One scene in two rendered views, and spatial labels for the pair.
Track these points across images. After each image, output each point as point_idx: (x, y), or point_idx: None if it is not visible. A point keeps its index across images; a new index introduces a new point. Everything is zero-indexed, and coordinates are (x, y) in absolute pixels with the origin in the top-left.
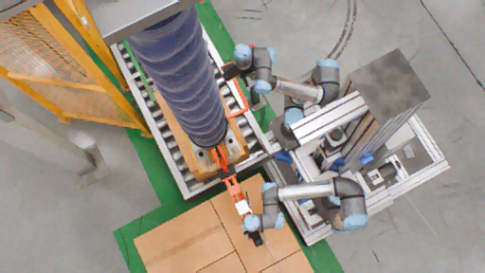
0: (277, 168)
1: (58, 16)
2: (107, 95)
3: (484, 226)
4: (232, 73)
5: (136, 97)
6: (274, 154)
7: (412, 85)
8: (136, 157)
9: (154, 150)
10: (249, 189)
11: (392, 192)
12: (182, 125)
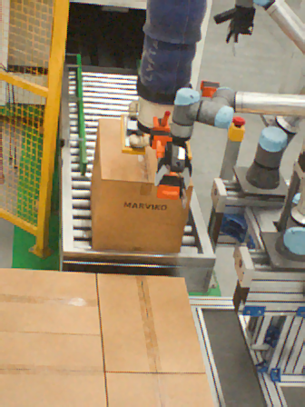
0: (203, 324)
1: (7, 134)
2: (14, 204)
3: None
4: (226, 14)
5: (64, 158)
6: (223, 213)
7: None
8: (8, 266)
9: (36, 269)
10: (160, 285)
11: None
12: (152, 1)
